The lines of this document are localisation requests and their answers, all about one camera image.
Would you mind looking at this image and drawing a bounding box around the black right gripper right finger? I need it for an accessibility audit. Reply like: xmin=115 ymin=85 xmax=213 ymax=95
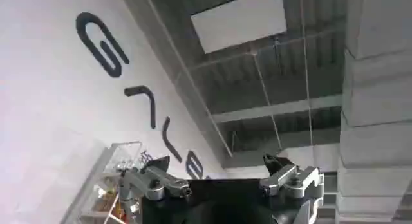
xmin=259 ymin=153 xmax=325 ymax=200

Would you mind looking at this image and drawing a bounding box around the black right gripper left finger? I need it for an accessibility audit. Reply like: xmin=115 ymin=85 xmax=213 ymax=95
xmin=118 ymin=155 xmax=193 ymax=201

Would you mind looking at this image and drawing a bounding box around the white shelf rack with goods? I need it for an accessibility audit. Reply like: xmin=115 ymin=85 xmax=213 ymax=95
xmin=61 ymin=140 xmax=152 ymax=224

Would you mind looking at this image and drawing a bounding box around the white rectangular ceiling light panel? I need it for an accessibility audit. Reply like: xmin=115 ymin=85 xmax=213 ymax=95
xmin=189 ymin=0 xmax=288 ymax=55

